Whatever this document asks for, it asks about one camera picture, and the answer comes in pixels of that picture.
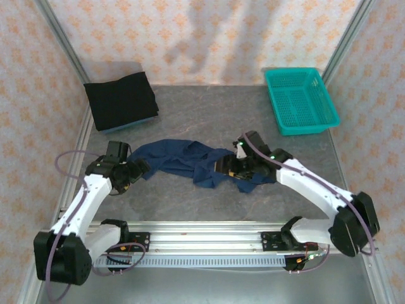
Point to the navy blue printed t-shirt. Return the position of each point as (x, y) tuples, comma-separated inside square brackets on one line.
[(177, 158)]

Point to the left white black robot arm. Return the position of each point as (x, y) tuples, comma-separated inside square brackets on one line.
[(79, 202)]

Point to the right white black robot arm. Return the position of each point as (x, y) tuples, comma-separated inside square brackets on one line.
[(310, 187)]

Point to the light blue folded t-shirt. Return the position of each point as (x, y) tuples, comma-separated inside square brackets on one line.
[(139, 123)]

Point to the black folded t-shirt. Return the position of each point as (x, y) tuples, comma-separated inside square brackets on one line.
[(120, 101)]

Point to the teal plastic mesh basket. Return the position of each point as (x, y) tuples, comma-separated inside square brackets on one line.
[(300, 101)]

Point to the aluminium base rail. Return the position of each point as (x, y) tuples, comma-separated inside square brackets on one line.
[(205, 237)]

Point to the aluminium frame post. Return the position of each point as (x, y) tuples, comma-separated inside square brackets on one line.
[(348, 38), (60, 38)]

